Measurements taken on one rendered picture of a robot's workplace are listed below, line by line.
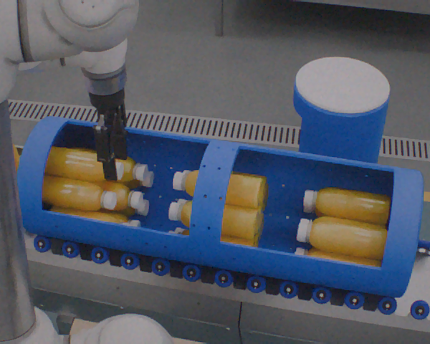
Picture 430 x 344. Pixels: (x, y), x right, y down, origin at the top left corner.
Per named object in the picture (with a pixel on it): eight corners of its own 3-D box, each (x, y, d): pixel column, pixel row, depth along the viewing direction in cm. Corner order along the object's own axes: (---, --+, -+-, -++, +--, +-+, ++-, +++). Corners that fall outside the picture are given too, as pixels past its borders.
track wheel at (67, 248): (79, 241, 167) (82, 241, 169) (61, 239, 168) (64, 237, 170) (77, 260, 167) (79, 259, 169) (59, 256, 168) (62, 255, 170)
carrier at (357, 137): (345, 247, 278) (273, 250, 276) (378, 58, 219) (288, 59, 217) (358, 304, 257) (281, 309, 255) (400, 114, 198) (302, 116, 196)
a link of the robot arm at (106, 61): (126, 44, 146) (63, 51, 144) (120, -23, 135) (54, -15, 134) (131, 73, 138) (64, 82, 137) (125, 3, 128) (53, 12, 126)
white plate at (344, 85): (378, 56, 217) (377, 59, 218) (289, 56, 216) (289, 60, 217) (400, 110, 197) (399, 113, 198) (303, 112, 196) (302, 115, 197)
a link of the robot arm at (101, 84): (131, 51, 144) (133, 76, 148) (89, 47, 146) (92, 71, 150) (117, 77, 138) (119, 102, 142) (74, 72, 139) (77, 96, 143)
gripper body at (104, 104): (116, 99, 142) (120, 135, 148) (129, 75, 148) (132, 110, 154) (81, 94, 143) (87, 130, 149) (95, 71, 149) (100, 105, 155)
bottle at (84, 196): (46, 180, 169) (115, 191, 166) (37, 206, 166) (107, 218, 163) (36, 168, 162) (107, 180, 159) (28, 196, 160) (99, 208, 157)
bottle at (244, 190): (263, 190, 161) (186, 179, 164) (263, 171, 156) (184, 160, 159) (257, 215, 157) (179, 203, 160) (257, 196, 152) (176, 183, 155)
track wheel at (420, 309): (431, 302, 153) (431, 300, 155) (412, 299, 154) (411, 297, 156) (428, 322, 154) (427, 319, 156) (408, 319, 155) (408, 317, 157)
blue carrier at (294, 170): (396, 324, 154) (423, 240, 135) (29, 256, 169) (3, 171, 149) (403, 230, 174) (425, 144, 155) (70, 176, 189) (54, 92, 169)
